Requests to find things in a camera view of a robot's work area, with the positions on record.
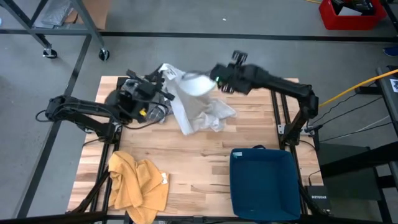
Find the white floor cable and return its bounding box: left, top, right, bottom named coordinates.
left=354, top=115, right=391, bottom=133

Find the white towel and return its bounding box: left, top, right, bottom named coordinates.
left=158, top=62, right=238, bottom=136

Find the navy fabric storage bin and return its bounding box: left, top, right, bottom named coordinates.
left=229, top=145, right=302, bottom=223

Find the black Netgear network switch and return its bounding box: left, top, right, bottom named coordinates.
left=304, top=185, right=332, bottom=213

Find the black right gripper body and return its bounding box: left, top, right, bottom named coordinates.
left=209, top=63, right=250, bottom=95

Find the clear plastic sheet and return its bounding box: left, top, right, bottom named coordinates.
left=41, top=0, right=74, bottom=27

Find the red plastic bin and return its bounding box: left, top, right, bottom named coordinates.
left=318, top=0, right=388, bottom=31

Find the flat brown cardboard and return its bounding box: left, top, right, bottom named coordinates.
left=64, top=0, right=111, bottom=30

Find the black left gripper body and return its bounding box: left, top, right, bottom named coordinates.
left=119, top=68, right=175, bottom=123

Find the yellow cable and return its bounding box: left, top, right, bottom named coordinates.
left=318, top=68, right=398, bottom=108

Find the wheeled grey metal workbench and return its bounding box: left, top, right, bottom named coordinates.
left=0, top=0, right=111, bottom=62

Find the black aluminium table frame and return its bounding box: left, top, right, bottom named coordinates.
left=67, top=76, right=315, bottom=219

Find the black metal stand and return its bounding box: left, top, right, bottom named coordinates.
left=317, top=65, right=398, bottom=224

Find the yellow towel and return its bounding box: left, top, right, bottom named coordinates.
left=107, top=150, right=170, bottom=224

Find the person's blue shoe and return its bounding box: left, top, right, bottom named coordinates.
left=382, top=45, right=398, bottom=58

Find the grey checked towel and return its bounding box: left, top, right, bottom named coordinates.
left=104, top=77, right=174, bottom=124

